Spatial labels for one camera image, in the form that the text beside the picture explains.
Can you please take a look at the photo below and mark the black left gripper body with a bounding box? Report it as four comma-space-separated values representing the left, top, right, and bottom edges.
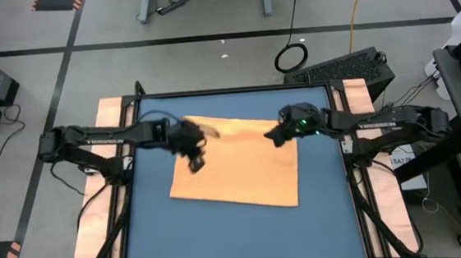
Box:
165, 117, 210, 162

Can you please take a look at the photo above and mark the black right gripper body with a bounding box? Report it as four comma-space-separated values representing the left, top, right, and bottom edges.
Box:
276, 100, 331, 141

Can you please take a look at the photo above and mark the yellow waffle weave towel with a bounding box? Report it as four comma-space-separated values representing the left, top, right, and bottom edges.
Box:
163, 107, 303, 218

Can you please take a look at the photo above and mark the white labelled box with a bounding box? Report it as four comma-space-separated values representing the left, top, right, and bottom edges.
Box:
388, 142, 430, 194

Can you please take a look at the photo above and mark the light wooden board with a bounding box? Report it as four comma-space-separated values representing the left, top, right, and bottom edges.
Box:
55, 96, 142, 258
341, 74, 422, 258

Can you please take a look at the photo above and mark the black desk support beam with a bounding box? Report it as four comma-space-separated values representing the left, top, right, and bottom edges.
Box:
389, 117, 461, 185

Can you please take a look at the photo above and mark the black power strip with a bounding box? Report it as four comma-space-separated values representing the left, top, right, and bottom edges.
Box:
155, 0, 188, 17

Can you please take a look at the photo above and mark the black table frame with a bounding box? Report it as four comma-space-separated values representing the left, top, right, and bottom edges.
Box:
108, 76, 371, 258

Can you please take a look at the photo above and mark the black power cable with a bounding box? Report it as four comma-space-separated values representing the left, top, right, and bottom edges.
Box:
268, 0, 311, 76

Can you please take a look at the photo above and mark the black cable bundle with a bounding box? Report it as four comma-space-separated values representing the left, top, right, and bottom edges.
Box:
344, 159, 425, 258
71, 181, 141, 258

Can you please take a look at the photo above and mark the yellow power cable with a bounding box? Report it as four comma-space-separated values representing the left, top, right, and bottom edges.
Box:
344, 0, 375, 53

